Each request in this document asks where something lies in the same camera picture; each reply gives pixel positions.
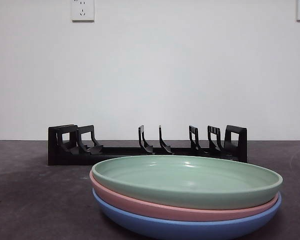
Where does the blue round plate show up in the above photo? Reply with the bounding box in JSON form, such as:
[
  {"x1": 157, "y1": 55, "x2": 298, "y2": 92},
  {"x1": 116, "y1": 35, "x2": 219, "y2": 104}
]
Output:
[{"x1": 91, "y1": 187, "x2": 283, "y2": 240}]

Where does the green round plate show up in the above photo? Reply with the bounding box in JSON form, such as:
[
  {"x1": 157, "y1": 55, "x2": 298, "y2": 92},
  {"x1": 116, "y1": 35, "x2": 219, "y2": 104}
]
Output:
[{"x1": 91, "y1": 154, "x2": 284, "y2": 211}]

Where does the black plate rack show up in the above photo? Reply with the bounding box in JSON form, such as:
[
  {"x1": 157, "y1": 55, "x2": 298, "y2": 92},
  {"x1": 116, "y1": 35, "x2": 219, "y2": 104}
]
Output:
[{"x1": 47, "y1": 124, "x2": 248, "y2": 167}]

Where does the pink round plate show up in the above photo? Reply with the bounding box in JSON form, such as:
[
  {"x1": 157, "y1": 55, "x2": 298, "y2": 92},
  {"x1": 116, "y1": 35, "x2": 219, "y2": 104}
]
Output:
[{"x1": 89, "y1": 170, "x2": 282, "y2": 223}]

